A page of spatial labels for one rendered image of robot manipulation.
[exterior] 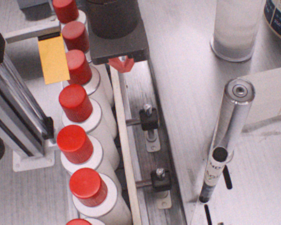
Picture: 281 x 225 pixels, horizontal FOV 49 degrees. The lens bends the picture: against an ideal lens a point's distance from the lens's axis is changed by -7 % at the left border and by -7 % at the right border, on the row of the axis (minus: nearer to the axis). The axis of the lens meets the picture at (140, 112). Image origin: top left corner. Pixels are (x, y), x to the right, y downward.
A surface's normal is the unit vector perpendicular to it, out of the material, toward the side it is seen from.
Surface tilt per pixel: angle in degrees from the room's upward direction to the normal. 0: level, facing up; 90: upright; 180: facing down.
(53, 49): 38
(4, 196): 0
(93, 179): 2
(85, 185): 3
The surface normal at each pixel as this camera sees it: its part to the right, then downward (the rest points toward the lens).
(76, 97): -0.12, -0.50
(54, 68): 0.03, 0.14
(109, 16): 0.11, 0.86
